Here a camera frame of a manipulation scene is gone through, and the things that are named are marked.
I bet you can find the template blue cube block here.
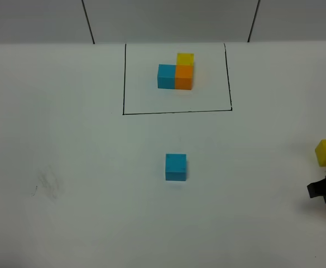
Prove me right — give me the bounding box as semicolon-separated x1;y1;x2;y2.
157;64;176;89

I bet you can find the template orange cube block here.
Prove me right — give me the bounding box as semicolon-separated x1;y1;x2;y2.
175;65;194;90

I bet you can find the template yellow cube block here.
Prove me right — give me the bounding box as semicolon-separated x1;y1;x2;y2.
176;53;194;66

